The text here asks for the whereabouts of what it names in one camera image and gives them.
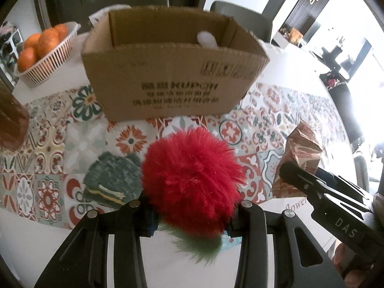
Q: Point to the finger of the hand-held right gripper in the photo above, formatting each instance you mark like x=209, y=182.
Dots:
x=303, y=178
x=336, y=180

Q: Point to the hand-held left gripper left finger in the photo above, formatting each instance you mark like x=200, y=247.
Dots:
x=151, y=226

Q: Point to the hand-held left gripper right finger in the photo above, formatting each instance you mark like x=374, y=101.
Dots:
x=244, y=225

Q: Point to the brown snack packet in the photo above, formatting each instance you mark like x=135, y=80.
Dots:
x=303, y=147

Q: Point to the grey green knitted plush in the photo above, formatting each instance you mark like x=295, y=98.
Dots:
x=112, y=177

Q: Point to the red green fluffy plush toy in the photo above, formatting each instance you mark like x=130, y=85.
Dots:
x=192, y=174

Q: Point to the brown cardboard box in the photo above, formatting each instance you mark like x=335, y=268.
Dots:
x=168, y=90

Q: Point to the white round soft toy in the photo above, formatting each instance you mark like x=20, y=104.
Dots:
x=207, y=39

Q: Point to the person's right hand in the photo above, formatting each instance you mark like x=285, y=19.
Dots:
x=340, y=258

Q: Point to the grey dining chair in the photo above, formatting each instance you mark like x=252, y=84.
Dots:
x=348, y=111
x=240, y=18
x=141, y=0

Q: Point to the white tile-pattern tablecloth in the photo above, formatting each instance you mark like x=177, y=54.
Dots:
x=75, y=144

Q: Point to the orange gift bag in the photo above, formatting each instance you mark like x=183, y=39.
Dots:
x=295, y=34

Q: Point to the white plastic basket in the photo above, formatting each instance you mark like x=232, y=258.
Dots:
x=45, y=72

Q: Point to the orange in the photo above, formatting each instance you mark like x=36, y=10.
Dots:
x=31, y=40
x=27, y=59
x=61, y=31
x=48, y=42

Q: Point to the dark slatted wall panel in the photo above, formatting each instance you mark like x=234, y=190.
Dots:
x=303, y=9

